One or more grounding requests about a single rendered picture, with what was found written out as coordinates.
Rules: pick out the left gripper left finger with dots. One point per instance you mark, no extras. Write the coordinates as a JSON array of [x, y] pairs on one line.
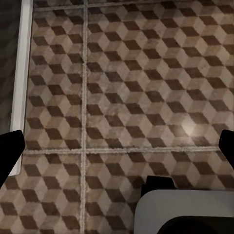
[[12, 145]]

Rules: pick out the shower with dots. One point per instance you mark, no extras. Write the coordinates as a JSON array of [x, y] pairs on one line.
[[20, 84]]

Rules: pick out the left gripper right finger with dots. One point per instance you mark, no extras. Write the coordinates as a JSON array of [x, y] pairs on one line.
[[226, 144]]

